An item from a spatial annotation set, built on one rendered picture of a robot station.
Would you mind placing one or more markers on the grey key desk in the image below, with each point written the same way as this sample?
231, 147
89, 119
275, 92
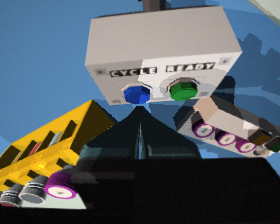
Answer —
160, 54

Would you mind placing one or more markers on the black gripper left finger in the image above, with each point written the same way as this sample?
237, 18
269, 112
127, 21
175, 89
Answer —
120, 140

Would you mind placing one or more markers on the blue flat mat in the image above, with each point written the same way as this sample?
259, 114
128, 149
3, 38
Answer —
43, 45

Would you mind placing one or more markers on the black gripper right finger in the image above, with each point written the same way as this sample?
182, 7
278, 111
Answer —
159, 141

